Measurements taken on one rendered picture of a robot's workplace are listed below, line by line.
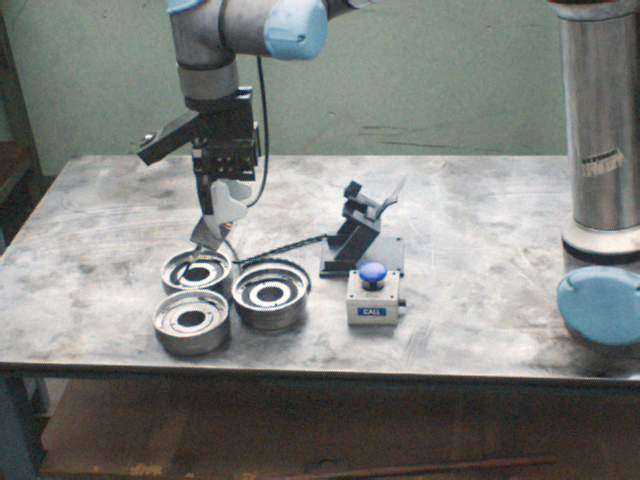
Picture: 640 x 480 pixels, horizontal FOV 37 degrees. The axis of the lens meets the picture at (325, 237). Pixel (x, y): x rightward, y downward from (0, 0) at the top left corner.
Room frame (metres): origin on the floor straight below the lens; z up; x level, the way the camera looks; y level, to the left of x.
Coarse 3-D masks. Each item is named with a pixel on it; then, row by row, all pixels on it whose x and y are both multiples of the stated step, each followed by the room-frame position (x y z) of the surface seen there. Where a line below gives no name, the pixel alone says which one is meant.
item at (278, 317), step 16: (256, 272) 1.14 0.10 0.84; (272, 272) 1.14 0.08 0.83; (288, 272) 1.13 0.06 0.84; (240, 288) 1.11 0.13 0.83; (256, 288) 1.11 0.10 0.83; (272, 288) 1.11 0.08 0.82; (288, 288) 1.10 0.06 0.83; (304, 288) 1.09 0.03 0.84; (240, 304) 1.06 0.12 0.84; (272, 304) 1.07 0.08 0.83; (288, 304) 1.05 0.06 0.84; (304, 304) 1.07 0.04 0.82; (256, 320) 1.04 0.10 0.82; (272, 320) 1.04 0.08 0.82; (288, 320) 1.05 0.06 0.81
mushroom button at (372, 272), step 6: (366, 264) 1.09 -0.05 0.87; (372, 264) 1.08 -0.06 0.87; (378, 264) 1.08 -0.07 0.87; (360, 270) 1.08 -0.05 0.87; (366, 270) 1.07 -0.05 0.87; (372, 270) 1.07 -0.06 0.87; (378, 270) 1.07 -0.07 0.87; (384, 270) 1.07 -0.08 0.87; (360, 276) 1.07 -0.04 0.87; (366, 276) 1.06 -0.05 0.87; (372, 276) 1.06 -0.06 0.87; (378, 276) 1.06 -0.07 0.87; (384, 276) 1.06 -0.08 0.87; (372, 282) 1.07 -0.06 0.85
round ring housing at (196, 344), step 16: (160, 304) 1.07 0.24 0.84; (176, 304) 1.08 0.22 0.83; (224, 304) 1.06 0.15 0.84; (160, 320) 1.05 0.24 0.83; (176, 320) 1.05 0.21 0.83; (192, 320) 1.07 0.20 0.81; (208, 320) 1.04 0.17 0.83; (224, 320) 1.03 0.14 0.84; (160, 336) 1.01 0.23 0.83; (176, 336) 1.00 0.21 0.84; (192, 336) 1.00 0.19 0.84; (208, 336) 1.00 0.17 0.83; (224, 336) 1.03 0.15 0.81; (176, 352) 1.01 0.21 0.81; (192, 352) 1.00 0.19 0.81
